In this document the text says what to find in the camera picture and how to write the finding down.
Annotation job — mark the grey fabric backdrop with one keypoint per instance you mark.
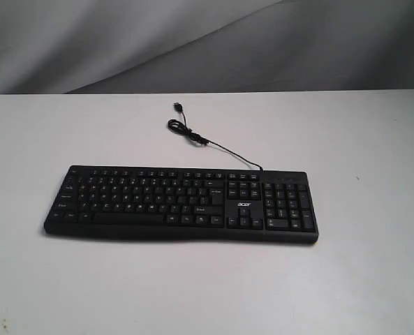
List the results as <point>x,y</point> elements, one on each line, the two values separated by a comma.
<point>115,47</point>

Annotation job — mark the black Acer keyboard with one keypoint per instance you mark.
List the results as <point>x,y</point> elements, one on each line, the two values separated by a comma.
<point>168,203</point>

